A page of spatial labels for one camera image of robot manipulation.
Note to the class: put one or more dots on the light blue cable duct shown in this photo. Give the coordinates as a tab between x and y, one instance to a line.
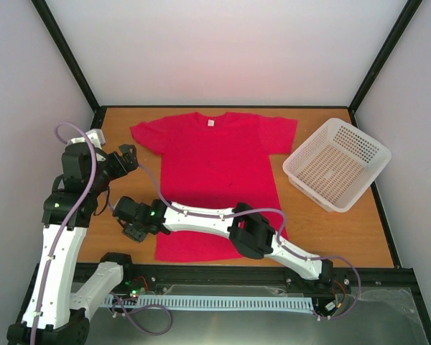
222	303

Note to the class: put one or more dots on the black aluminium frame rail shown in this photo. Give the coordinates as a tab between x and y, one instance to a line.
159	277

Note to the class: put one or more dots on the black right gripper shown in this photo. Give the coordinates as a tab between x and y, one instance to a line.
136	236

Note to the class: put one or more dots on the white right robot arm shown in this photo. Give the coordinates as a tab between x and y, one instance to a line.
246	228

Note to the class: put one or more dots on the white perforated plastic basket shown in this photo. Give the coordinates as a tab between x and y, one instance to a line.
336	164

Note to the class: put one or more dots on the red t-shirt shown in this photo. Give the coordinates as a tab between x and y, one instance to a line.
218	161

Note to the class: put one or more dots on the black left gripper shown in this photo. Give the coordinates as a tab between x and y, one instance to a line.
121	168

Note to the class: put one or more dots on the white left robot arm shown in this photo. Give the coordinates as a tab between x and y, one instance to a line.
51	314

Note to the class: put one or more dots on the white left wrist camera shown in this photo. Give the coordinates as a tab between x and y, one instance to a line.
96	138

